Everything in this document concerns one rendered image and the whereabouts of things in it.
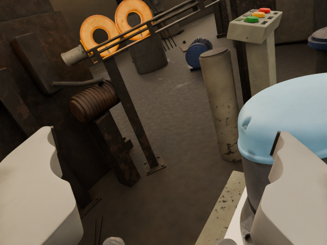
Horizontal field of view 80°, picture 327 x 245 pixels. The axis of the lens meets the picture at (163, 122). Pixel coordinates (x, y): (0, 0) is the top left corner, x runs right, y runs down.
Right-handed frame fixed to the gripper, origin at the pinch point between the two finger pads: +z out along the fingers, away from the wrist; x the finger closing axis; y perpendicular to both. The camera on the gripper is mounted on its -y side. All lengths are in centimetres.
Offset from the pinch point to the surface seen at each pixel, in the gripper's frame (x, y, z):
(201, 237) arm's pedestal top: 8.3, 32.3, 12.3
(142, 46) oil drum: -31, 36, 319
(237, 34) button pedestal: 23, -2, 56
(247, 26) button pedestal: 25, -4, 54
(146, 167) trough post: -8, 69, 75
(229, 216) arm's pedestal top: 14.4, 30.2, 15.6
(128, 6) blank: -14, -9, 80
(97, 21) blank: -26, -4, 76
